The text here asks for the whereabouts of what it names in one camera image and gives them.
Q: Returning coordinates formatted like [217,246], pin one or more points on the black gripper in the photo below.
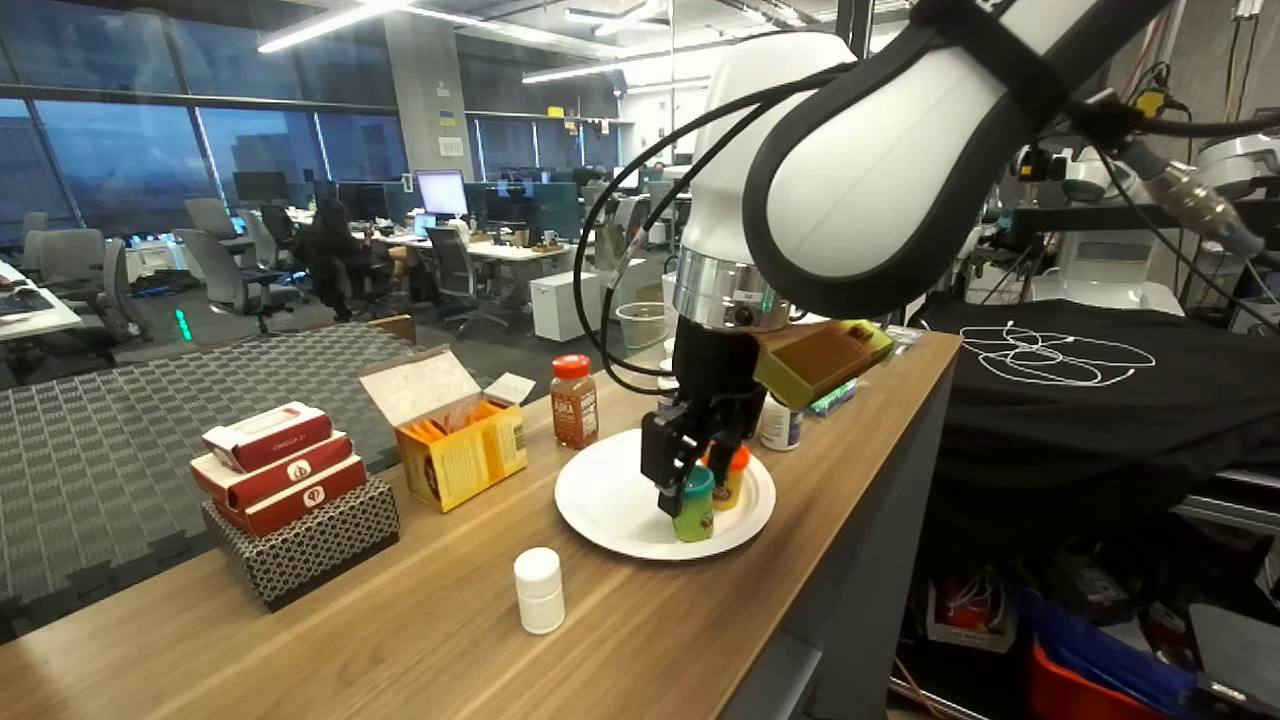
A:
[712,384]

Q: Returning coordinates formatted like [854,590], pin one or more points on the dough tub teal lid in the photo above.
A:
[692,515]

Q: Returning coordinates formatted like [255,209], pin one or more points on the yellow tub orange lid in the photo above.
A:
[733,487]

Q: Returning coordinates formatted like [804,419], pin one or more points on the plain white small bottle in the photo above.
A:
[537,593]

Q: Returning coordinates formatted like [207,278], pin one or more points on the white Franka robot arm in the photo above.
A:
[865,184]

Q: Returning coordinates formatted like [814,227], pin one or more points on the white paper plate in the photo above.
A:
[607,506]

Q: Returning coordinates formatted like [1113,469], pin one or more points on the spice jar orange lid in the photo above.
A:
[574,406]

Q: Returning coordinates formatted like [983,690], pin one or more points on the clear plastic cup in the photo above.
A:
[640,327]

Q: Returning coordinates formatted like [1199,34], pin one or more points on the green packet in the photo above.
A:
[837,396]

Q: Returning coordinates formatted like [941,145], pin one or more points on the white cabinet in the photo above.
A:
[562,305]

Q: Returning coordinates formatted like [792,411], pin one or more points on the yellow open cardboard box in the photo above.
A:
[462,461]

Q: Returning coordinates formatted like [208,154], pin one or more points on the white crate red items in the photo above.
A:
[975,616]

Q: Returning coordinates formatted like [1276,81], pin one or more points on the lit computer monitor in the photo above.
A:
[442,194]

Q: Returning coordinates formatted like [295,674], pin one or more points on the grey patterned box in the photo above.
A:
[312,546]

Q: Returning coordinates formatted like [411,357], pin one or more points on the red white flat box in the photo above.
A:
[267,432]
[304,498]
[286,469]

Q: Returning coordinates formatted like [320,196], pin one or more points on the black cloth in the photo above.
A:
[1107,424]

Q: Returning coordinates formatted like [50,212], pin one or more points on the seated person dark clothing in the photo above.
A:
[334,246]

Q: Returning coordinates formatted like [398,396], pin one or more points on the red bin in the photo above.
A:
[1082,686]

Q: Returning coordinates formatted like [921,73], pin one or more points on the blue bin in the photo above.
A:
[1107,655]

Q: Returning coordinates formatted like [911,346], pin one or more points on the grey office chair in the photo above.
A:
[80,275]
[223,263]

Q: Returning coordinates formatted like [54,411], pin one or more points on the white office desk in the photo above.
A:
[27,312]

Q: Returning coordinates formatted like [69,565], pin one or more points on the brown yellow wrist camera box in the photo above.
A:
[814,362]

